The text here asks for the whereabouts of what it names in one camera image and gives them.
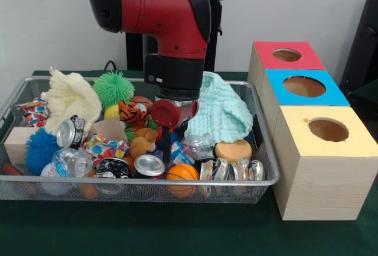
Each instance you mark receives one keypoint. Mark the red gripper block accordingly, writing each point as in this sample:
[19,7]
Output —
[168,112]

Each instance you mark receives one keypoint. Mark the crushed clear bottle blue label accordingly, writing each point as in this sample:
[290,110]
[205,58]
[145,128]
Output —
[183,154]

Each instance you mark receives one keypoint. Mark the small tiger plush toy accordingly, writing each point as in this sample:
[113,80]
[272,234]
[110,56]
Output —
[133,114]

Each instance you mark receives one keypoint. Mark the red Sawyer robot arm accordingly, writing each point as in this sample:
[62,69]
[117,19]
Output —
[165,16]

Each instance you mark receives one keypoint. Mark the wooden box with three holes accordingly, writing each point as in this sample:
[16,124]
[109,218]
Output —
[319,185]

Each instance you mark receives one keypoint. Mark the small orange basketball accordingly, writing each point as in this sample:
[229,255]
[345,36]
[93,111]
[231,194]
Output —
[183,173]

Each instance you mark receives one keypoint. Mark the mint green knitted cloth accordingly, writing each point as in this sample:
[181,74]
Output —
[224,114]

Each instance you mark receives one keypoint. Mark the round orange sponge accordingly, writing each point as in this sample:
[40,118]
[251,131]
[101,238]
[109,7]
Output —
[233,151]

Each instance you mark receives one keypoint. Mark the crushed flattened drink can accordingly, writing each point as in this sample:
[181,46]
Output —
[233,169]

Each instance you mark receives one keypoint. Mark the green spiky rubber ball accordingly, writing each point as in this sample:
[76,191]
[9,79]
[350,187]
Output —
[113,89]

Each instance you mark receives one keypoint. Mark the dark green table cloth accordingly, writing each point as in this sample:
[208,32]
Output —
[366,102]
[177,232]

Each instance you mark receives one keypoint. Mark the cream knitted cloth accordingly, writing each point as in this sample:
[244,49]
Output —
[74,99]

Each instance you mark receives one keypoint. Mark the blue spiky rubber ball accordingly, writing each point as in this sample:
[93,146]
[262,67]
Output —
[41,149]

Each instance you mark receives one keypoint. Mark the plain wooden block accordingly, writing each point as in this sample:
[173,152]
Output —
[17,146]

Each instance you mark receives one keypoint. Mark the black floor stand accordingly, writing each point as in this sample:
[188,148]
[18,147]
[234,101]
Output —
[363,46]

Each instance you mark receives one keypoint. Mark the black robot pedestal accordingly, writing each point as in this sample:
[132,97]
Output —
[217,46]

